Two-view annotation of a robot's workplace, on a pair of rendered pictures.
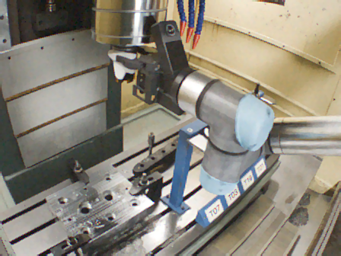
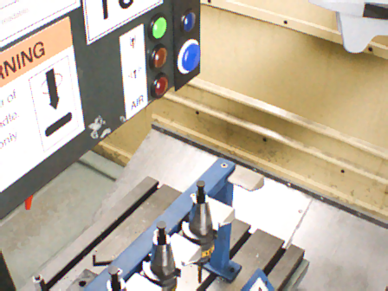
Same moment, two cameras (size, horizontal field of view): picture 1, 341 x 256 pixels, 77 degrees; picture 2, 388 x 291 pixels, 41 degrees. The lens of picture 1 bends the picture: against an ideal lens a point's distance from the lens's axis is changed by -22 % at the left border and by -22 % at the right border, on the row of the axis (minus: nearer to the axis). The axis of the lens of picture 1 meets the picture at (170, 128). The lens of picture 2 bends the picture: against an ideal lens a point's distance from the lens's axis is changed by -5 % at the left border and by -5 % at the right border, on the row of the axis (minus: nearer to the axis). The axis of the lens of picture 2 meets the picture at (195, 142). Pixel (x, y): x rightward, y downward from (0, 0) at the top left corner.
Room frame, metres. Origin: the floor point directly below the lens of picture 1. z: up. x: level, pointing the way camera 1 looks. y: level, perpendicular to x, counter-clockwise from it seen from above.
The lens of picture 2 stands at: (0.15, -0.19, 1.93)
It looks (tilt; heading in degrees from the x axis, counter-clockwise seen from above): 38 degrees down; 353
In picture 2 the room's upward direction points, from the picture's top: straight up
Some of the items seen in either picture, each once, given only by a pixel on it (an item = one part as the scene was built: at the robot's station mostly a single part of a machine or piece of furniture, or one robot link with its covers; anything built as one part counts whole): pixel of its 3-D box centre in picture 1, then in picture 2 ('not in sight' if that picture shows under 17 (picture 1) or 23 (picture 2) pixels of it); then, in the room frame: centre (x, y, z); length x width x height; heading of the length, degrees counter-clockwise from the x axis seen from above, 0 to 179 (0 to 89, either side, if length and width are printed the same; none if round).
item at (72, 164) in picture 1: (78, 175); not in sight; (0.62, 0.30, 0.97); 0.13 x 0.03 x 0.15; 49
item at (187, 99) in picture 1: (200, 93); not in sight; (0.41, -0.04, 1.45); 0.08 x 0.05 x 0.08; 139
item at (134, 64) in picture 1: (135, 61); not in sight; (0.48, 0.08, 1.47); 0.09 x 0.05 x 0.02; 62
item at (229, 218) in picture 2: not in sight; (216, 212); (0.83, -0.31, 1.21); 0.07 x 0.05 x 0.01; 49
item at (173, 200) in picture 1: (180, 176); not in sight; (0.62, -0.05, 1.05); 0.10 x 0.05 x 0.30; 49
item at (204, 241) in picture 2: not in sight; (200, 230); (0.79, -0.27, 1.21); 0.06 x 0.06 x 0.03
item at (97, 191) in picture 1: (97, 206); not in sight; (0.51, 0.20, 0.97); 0.29 x 0.23 x 0.05; 139
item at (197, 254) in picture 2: not in sight; (182, 249); (0.75, -0.23, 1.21); 0.07 x 0.05 x 0.01; 49
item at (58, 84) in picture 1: (59, 97); not in sight; (0.84, 0.45, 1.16); 0.48 x 0.05 x 0.51; 139
